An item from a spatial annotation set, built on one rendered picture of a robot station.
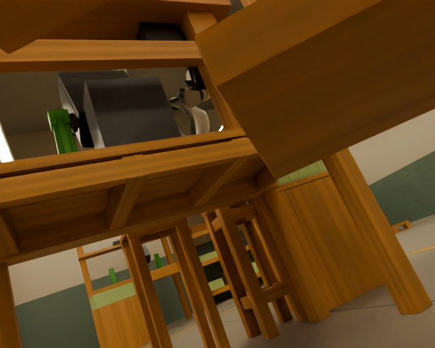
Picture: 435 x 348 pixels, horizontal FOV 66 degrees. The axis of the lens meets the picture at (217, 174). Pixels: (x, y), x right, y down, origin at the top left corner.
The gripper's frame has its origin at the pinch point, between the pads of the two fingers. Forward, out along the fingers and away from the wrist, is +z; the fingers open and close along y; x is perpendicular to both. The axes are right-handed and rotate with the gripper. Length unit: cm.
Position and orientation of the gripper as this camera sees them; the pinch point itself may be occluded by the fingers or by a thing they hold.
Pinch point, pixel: (175, 103)
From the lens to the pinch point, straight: 170.2
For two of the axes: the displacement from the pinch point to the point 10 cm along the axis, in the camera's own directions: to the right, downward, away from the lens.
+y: -1.6, -8.7, -4.7
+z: -6.8, 4.5, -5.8
